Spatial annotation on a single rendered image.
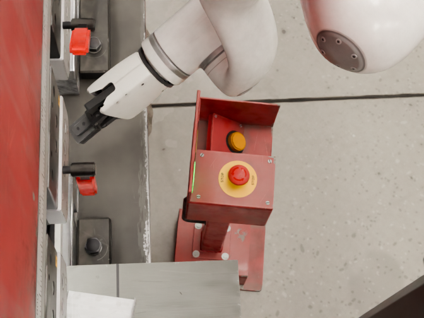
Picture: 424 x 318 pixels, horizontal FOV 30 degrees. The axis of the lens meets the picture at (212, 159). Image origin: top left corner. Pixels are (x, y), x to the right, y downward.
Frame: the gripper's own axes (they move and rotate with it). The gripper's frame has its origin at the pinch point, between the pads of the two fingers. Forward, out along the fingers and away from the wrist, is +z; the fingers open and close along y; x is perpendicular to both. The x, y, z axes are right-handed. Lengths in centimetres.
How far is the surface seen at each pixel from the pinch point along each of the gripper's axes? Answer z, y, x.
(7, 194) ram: -15, 54, 24
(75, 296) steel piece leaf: 13.0, 5.2, 21.7
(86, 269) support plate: 10.2, 3.3, 19.0
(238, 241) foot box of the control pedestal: 20, -93, 12
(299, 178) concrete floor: 2, -118, 4
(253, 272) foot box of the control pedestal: 24, -103, 20
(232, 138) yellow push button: -8.8, -38.6, 4.8
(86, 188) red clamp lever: -3.5, 17.8, 14.4
